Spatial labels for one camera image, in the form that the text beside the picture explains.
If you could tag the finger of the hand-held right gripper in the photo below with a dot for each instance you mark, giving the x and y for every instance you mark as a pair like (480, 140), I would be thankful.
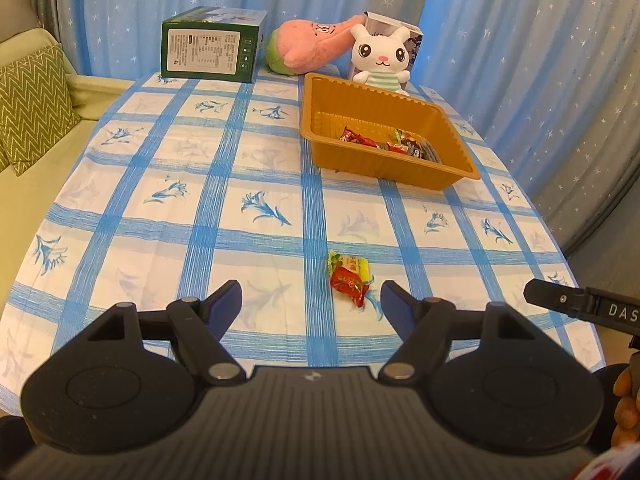
(555, 297)

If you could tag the person's right hand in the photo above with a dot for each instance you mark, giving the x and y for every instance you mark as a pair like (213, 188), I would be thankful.
(627, 412)

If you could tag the white bunny plush toy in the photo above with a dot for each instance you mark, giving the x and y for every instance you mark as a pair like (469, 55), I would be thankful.
(380, 57)

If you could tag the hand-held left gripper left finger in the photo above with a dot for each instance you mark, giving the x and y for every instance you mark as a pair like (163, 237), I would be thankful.
(222, 305)

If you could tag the pink and green plush toy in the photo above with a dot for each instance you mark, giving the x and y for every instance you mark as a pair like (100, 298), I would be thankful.
(310, 45)

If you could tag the dark green cardboard box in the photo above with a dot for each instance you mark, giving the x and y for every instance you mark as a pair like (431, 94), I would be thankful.
(205, 52)

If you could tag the green striped candy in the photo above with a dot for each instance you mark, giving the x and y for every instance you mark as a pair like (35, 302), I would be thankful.
(398, 135)

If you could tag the blue checked floral tablecloth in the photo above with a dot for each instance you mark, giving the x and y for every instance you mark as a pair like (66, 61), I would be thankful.
(200, 220)

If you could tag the orange plastic tray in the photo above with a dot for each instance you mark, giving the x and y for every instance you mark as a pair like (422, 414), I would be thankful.
(395, 170)

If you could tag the yellow candy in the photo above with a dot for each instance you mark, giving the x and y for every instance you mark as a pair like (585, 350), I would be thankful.
(356, 262)

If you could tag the grey star curtain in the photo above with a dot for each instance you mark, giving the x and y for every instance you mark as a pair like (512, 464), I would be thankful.
(595, 150)

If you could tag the red white cloth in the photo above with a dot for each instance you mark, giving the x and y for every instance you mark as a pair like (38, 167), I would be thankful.
(607, 465)

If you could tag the bright red candy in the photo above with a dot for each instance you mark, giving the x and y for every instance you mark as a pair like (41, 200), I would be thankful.
(352, 136)

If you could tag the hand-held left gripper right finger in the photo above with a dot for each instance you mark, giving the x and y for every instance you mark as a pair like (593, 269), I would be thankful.
(397, 307)

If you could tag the green zigzag cushion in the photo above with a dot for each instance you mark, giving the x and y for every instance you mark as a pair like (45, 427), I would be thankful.
(32, 110)

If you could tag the white and dark printed box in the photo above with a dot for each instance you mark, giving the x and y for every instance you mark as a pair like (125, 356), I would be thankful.
(414, 45)

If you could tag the red candy packet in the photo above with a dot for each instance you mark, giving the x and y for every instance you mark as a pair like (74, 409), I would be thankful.
(352, 285)

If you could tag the beige sofa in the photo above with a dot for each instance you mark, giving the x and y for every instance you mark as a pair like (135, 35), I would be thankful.
(65, 160)

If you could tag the blue star curtain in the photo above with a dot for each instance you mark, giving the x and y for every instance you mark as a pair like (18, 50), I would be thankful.
(475, 25)

